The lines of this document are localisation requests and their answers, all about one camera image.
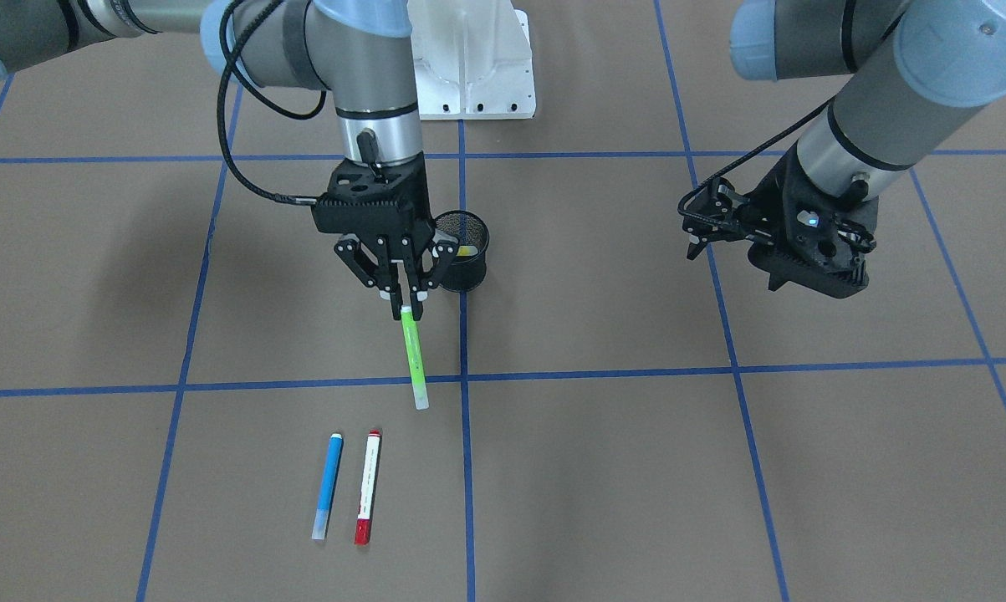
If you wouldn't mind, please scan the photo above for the blue highlighter pen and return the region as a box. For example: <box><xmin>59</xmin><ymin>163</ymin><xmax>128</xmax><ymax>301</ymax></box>
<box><xmin>310</xmin><ymin>433</ymin><xmax>345</xmax><ymax>542</ymax></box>

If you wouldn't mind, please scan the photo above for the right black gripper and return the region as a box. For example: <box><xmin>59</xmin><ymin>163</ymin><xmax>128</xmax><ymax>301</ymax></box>
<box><xmin>334</xmin><ymin>220</ymin><xmax>460</xmax><ymax>322</ymax></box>

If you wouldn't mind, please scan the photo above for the red white marker pen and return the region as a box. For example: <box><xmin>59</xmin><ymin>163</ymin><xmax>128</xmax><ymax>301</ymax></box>
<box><xmin>353</xmin><ymin>428</ymin><xmax>383</xmax><ymax>546</ymax></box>

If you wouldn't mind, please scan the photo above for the green highlighter pen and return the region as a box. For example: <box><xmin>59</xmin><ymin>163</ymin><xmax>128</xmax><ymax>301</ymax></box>
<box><xmin>400</xmin><ymin>305</ymin><xmax>430</xmax><ymax>411</ymax></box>

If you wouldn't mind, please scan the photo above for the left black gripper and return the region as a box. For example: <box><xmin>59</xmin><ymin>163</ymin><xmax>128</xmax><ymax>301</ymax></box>
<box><xmin>678</xmin><ymin>180</ymin><xmax>789</xmax><ymax>260</ymax></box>

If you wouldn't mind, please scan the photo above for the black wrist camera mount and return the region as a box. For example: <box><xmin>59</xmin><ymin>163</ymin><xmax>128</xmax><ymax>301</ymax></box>
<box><xmin>311</xmin><ymin>153</ymin><xmax>434</xmax><ymax>240</ymax></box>

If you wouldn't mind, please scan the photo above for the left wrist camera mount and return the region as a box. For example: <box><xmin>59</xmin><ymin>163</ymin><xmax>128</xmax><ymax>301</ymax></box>
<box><xmin>747</xmin><ymin>149</ymin><xmax>880</xmax><ymax>298</ymax></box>

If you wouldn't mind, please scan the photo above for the black mesh pen cup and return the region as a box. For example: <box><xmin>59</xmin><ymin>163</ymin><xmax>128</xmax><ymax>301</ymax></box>
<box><xmin>435</xmin><ymin>210</ymin><xmax>490</xmax><ymax>293</ymax></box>

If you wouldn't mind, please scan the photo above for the left braided wrist cable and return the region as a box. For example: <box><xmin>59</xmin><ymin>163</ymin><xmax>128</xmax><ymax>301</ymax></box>
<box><xmin>678</xmin><ymin>99</ymin><xmax>838</xmax><ymax>210</ymax></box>

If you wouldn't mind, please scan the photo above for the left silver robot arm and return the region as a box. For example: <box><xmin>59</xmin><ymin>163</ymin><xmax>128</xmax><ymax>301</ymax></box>
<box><xmin>678</xmin><ymin>1</ymin><xmax>1006</xmax><ymax>271</ymax></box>

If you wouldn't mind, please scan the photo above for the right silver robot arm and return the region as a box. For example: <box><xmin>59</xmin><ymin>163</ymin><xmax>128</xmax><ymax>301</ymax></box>
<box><xmin>0</xmin><ymin>1</ymin><xmax>459</xmax><ymax>320</ymax></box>

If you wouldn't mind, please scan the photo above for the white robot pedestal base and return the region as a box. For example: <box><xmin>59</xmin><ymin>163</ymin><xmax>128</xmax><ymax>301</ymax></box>
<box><xmin>407</xmin><ymin>1</ymin><xmax>538</xmax><ymax>121</ymax></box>

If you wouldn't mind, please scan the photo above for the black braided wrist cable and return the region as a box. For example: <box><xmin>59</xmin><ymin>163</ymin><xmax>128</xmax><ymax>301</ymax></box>
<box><xmin>218</xmin><ymin>0</ymin><xmax>328</xmax><ymax>207</ymax></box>

